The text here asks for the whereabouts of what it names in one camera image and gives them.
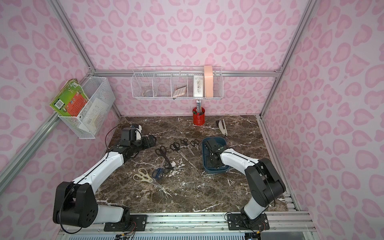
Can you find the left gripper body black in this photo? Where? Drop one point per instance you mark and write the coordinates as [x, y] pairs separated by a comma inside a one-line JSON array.
[[148, 141]]

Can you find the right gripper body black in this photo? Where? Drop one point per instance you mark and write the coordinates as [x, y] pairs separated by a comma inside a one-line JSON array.
[[212, 151]]

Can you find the large black scissors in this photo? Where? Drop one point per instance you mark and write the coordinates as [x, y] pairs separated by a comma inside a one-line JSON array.
[[162, 152]]

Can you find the small black scissors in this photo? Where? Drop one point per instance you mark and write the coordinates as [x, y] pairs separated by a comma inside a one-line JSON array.
[[195, 143], [185, 142]]

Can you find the medium black scissors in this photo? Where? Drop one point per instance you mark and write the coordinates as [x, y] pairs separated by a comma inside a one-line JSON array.
[[176, 147]]

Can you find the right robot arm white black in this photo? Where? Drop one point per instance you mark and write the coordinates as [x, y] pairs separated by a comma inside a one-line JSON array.
[[264, 181]]

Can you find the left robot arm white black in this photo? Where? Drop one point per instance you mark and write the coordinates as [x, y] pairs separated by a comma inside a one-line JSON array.
[[75, 201]]

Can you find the teal storage box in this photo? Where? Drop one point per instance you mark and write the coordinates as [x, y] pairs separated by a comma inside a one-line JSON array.
[[209, 170]]

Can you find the white patterned box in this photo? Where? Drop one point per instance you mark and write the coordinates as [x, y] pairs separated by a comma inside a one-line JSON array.
[[198, 86]]

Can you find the pink box on shelf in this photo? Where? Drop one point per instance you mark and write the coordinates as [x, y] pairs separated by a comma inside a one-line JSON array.
[[208, 81]]

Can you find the grey stapler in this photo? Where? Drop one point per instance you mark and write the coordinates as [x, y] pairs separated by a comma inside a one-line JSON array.
[[222, 127]]

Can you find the red pen holder cup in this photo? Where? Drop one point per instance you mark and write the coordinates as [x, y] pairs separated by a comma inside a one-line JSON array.
[[198, 119]]

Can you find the tape roll on shelf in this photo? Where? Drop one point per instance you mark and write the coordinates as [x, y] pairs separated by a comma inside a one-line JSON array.
[[148, 93]]

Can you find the white mesh side basket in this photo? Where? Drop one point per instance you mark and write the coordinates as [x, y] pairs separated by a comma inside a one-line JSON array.
[[94, 88]]

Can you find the white paper in basket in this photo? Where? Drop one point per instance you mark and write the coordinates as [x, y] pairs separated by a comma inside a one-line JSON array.
[[94, 117]]

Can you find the small calculator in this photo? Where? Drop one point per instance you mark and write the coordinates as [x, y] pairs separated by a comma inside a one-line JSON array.
[[179, 92]]

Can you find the green red booklet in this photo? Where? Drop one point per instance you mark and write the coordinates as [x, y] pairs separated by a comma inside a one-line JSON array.
[[70, 100]]

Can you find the blue handled scissors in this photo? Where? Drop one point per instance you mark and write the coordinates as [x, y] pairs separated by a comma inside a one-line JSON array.
[[159, 173]]

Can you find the cream handled scissors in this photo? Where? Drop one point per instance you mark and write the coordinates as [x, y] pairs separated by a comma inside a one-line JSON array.
[[143, 176]]

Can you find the white wire shelf basket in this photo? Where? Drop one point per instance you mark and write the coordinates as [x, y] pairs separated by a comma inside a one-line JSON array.
[[176, 83]]

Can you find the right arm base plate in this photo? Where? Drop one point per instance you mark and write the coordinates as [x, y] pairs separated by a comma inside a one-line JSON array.
[[241, 222]]

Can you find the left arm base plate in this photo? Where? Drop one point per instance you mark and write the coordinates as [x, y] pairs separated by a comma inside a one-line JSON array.
[[127, 224]]

